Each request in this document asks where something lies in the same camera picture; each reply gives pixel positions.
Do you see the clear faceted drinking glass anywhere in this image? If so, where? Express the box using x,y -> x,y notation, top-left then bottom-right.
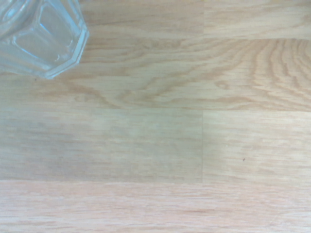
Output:
0,0 -> 90,80

